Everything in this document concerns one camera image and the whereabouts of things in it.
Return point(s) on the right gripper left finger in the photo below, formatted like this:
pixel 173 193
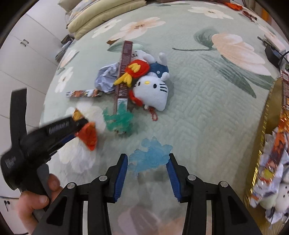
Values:
pixel 103 190

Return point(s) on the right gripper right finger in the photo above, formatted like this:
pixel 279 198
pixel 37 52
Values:
pixel 190 189

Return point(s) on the blue plastic piece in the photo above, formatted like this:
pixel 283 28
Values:
pixel 155 155

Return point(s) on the orange red wrapper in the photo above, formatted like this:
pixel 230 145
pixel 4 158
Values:
pixel 88 135

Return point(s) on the green plastic piece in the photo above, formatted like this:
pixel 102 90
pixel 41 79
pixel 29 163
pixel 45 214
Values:
pixel 120 122

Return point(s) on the white Hello Kitty plush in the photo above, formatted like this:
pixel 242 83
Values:
pixel 148 82

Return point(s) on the pale blue paper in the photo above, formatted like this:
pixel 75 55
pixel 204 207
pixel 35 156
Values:
pixel 106 77

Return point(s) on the person's left hand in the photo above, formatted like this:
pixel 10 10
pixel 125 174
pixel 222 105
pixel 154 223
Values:
pixel 29 202

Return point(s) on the pile of trash in tray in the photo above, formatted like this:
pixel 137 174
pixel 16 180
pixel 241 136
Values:
pixel 271 187

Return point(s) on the small colourful flat wrapper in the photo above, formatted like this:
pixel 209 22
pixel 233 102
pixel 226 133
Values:
pixel 83 93

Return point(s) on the white wardrobe cabinet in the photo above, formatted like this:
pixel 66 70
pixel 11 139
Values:
pixel 27 61

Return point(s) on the floral green quilted bedspread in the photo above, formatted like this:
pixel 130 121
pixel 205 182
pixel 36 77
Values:
pixel 219 81

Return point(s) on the bedside table with books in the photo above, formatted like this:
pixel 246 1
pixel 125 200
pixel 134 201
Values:
pixel 65 44

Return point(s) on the black power adapter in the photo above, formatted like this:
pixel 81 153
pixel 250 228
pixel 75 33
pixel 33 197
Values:
pixel 274 56

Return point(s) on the stacked cream yellow pillows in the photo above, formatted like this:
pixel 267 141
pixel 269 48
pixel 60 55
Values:
pixel 87 15

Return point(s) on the red orange cloth item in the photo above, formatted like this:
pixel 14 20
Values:
pixel 234 6

